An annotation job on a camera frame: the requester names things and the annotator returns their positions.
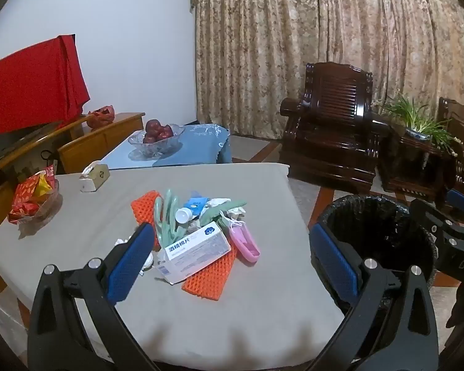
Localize dark wooden armchair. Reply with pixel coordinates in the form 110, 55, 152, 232
436, 96, 464, 211
280, 62, 389, 194

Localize black-lined waste bin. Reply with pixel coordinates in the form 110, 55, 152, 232
311, 194, 440, 318

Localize red cloth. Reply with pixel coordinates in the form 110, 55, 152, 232
0, 35, 91, 140

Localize light wooden cabinet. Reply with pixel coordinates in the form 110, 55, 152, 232
0, 112, 145, 290

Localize pink pouch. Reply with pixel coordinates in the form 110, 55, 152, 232
226, 220, 261, 264

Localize light green rubber glove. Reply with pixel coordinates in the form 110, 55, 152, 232
200, 197, 249, 233
153, 189, 191, 242

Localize blue packet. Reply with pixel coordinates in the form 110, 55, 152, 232
183, 197, 210, 218

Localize blue tablecloth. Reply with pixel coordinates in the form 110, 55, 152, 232
100, 124, 233, 170

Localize red basket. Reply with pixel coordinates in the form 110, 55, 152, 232
86, 105, 115, 129

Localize black television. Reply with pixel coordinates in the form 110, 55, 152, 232
0, 122, 62, 164

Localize orange foam net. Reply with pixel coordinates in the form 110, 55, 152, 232
131, 189, 167, 249
182, 244, 238, 302

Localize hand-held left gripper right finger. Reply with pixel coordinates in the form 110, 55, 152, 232
308, 223, 439, 371

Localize glass fruit bowl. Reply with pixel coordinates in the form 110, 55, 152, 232
128, 124, 185, 159

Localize green potted plant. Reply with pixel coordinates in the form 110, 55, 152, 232
373, 93, 463, 156

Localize patterned beige curtain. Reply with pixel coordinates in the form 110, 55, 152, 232
191, 0, 464, 156

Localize olive tissue box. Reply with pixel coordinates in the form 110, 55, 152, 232
79, 163, 110, 193

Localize white cardboard box blue logo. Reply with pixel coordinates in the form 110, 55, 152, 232
157, 222, 232, 285

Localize clear snack dish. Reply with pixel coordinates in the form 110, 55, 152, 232
8, 177, 62, 229

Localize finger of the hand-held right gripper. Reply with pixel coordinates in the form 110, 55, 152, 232
446, 189, 464, 217
409, 198, 464, 248

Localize red snack packet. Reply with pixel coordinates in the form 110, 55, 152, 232
8, 176, 41, 223

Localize dark wooden side table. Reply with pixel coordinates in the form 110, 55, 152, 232
378, 124, 449, 202

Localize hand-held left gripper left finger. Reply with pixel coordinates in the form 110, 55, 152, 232
27, 222, 157, 371

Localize yellow snack packet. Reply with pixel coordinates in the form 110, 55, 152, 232
35, 174, 52, 198

